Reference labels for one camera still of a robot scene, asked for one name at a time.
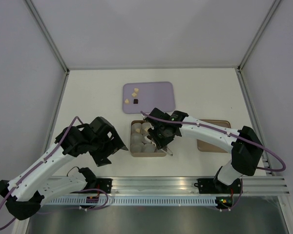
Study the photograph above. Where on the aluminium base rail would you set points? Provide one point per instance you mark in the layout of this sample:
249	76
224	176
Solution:
193	185

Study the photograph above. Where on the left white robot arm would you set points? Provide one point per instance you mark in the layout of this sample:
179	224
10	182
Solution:
26	194

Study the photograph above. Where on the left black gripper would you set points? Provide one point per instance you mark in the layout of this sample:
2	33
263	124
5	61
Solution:
113	144

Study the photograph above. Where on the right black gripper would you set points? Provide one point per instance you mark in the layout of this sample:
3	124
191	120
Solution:
159	143

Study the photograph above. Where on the right aluminium frame post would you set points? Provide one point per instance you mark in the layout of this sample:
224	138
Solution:
259	33

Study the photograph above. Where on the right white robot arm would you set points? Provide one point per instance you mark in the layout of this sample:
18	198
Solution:
243	145

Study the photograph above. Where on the purple plastic tray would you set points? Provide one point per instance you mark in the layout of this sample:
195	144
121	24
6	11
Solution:
151	95

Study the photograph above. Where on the beige chocolate box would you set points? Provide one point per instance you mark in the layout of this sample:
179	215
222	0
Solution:
142	154

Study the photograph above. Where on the beige box lid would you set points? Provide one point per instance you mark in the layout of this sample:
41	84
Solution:
203	146

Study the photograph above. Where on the white slotted cable duct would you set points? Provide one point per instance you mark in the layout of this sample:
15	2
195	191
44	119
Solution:
136	201

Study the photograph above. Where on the white paper cup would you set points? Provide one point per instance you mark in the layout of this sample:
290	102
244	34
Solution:
136	148
135	126
145	125
148	148
146	139
136	138

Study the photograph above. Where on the left aluminium frame post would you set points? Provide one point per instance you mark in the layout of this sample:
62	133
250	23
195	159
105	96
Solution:
45	32

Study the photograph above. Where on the aluminium frame post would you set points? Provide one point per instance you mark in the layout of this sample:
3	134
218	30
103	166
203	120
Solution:
45	32
259	33

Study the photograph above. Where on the white metal tongs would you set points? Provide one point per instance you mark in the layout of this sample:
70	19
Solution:
165	150

